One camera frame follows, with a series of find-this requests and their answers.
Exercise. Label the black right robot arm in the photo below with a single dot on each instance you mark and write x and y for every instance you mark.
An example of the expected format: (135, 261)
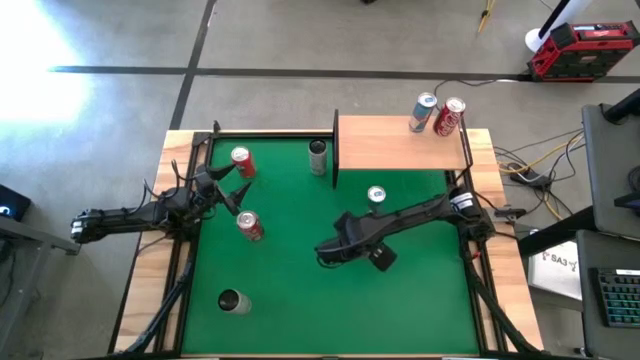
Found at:
(410, 215)

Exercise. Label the wooden shelf with black frame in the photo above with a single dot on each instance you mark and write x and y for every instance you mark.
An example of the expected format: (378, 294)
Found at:
(390, 145)

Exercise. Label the black power strip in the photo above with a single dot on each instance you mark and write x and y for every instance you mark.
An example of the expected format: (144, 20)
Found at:
(530, 176)

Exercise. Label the black aluminium table frame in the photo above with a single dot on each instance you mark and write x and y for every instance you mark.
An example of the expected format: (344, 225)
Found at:
(200, 137)

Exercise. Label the white SA3 sheet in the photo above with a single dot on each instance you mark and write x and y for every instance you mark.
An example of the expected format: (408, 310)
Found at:
(555, 270)

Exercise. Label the blue silver Red Bull can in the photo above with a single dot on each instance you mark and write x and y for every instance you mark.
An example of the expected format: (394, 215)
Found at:
(376, 196)
(422, 115)

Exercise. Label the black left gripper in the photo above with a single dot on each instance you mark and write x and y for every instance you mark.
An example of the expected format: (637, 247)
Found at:
(207, 200)

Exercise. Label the grey metal desk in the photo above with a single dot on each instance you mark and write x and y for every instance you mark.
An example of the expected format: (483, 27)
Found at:
(40, 239)

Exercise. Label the black electronic device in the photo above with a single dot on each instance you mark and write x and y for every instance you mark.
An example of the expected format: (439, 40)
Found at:
(12, 202)

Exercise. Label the white Celsius can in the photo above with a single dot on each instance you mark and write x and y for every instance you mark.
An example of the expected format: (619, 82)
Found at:
(318, 160)
(237, 302)

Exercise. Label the red black toolbox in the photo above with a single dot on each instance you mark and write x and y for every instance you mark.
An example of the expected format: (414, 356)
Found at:
(585, 55)

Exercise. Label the black keyboard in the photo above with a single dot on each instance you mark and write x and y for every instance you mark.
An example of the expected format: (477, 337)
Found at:
(620, 297)

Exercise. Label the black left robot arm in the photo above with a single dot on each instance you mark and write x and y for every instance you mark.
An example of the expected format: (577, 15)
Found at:
(120, 217)

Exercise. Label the red Coca-Cola can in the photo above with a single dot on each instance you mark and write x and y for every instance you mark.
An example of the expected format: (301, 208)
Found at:
(245, 165)
(251, 227)
(447, 120)

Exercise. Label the white black tower fan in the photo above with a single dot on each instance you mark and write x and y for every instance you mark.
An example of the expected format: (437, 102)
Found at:
(537, 40)

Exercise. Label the grey side desk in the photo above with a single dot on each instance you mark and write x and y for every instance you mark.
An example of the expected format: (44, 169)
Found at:
(610, 165)
(585, 250)

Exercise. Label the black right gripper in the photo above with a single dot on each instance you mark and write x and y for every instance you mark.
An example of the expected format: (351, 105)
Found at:
(350, 249)

